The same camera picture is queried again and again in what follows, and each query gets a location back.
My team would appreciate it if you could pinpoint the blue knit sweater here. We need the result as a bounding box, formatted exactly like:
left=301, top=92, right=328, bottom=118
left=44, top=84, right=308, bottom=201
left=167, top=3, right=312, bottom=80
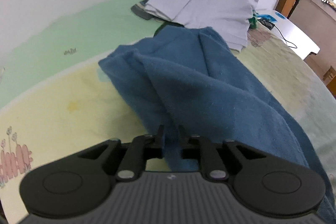
left=98, top=26, right=335, bottom=223

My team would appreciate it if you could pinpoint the dark grey folded cloth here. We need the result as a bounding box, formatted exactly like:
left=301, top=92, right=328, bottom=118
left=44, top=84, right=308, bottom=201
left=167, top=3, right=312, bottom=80
left=130, top=0, right=162, bottom=21

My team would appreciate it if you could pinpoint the green white striped garment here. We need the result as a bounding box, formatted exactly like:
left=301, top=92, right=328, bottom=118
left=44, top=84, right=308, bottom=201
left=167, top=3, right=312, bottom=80
left=248, top=10, right=259, bottom=30

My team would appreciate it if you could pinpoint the blue plastic tray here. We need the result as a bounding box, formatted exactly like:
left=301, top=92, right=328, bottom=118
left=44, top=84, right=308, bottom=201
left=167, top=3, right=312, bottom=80
left=257, top=14, right=277, bottom=23

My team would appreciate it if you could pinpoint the white bedside table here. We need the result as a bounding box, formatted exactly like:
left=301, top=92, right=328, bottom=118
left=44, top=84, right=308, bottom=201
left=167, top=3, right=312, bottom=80
left=257, top=10, right=320, bottom=60

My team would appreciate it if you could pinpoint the small blue round lid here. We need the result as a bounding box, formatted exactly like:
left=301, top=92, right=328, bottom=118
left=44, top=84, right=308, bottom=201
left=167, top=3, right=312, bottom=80
left=275, top=11, right=286, bottom=19

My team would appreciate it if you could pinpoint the black power adapter with cord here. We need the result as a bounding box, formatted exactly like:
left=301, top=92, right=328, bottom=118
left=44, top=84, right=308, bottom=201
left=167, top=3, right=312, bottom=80
left=258, top=18, right=297, bottom=49

